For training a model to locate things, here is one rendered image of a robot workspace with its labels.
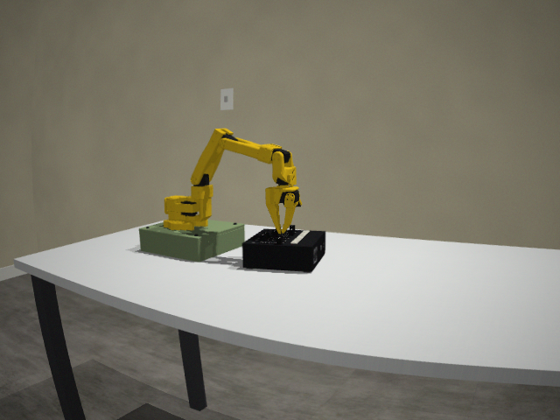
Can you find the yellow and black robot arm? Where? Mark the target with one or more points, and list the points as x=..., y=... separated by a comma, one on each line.
x=202, y=192

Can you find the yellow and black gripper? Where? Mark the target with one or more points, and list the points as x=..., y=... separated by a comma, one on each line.
x=286, y=195

